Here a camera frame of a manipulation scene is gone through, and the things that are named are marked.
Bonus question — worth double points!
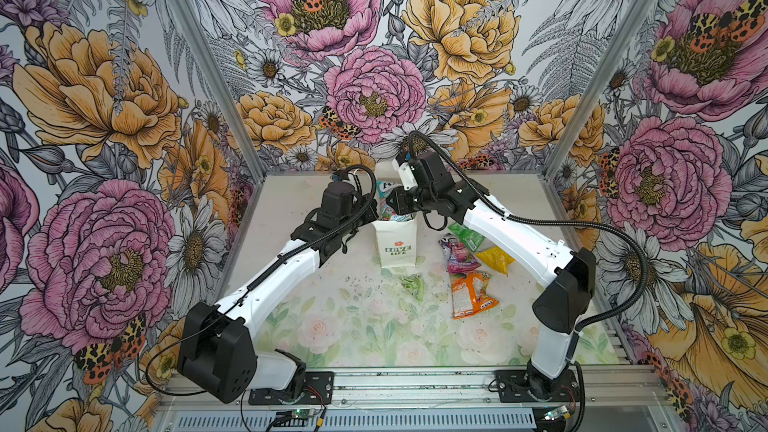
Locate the purple pink snack bag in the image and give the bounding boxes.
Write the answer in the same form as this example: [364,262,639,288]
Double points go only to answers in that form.
[439,233,481,274]

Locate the aluminium front rail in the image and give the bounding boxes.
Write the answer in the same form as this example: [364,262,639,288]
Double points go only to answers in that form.
[155,364,667,412]

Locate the small green candy wrapper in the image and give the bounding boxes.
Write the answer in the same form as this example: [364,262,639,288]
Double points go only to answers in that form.
[400,274,426,302]

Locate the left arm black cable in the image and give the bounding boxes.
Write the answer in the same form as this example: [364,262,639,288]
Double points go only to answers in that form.
[143,164,379,398]

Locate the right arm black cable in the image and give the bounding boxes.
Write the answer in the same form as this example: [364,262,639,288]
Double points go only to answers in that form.
[407,130,650,332]

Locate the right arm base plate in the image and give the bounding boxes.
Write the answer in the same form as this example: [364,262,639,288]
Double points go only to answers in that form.
[489,368,583,403]

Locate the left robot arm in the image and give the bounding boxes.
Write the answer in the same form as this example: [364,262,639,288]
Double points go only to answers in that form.
[177,181,377,403]

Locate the orange snack bag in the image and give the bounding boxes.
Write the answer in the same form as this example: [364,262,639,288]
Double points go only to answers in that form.
[450,270,499,320]

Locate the white paper bag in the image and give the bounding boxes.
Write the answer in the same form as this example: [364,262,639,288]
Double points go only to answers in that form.
[373,219,417,269]

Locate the yellow snack bag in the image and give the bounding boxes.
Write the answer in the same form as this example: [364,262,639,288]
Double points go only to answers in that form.
[475,246,515,276]

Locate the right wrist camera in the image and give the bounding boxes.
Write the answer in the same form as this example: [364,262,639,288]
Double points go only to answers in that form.
[392,158,418,191]

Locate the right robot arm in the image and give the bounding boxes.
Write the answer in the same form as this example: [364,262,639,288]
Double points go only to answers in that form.
[387,171,595,401]

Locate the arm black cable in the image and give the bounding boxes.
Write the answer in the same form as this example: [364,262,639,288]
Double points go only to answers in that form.
[143,164,379,398]
[407,130,650,332]

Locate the green snack bag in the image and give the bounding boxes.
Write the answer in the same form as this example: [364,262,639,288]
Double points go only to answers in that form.
[448,223,485,252]

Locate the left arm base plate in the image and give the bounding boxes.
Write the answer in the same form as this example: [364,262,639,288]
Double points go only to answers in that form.
[247,370,335,406]

